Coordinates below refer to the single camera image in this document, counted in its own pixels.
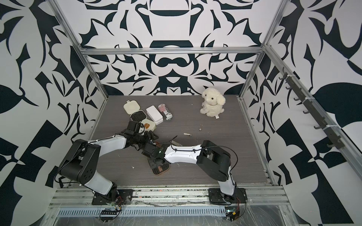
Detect brown nail clipper case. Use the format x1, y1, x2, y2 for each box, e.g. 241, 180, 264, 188
148, 159, 170, 176

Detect cream nail clipper case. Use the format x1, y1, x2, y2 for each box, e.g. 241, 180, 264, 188
141, 119, 156, 131

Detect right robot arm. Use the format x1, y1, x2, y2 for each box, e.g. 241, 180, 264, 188
142, 140, 236, 197

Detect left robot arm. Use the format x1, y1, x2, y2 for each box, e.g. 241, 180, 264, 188
58, 121, 158, 195

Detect white rectangular box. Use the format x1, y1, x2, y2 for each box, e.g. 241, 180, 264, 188
146, 105, 164, 125

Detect cream case far left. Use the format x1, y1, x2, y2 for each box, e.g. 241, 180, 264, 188
123, 100, 147, 122

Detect flag pattern can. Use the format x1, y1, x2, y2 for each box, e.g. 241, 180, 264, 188
157, 103, 173, 121

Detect white plush dog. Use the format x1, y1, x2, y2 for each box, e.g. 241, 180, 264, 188
200, 88, 226, 119

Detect left electronics board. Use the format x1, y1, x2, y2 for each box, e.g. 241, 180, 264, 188
99, 209, 120, 222

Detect electronics board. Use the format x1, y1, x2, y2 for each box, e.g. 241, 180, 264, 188
99, 209, 120, 222
225, 206, 240, 221

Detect right electronics board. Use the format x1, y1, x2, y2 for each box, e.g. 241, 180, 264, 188
225, 206, 240, 221

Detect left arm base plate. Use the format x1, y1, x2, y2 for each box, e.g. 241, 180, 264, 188
91, 189, 134, 205

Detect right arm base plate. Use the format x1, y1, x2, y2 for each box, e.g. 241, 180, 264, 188
208, 187, 248, 206

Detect aluminium front rail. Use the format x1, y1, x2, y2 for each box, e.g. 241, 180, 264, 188
49, 184, 291, 208

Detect wall hook rack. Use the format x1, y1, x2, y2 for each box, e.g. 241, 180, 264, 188
280, 68, 346, 150

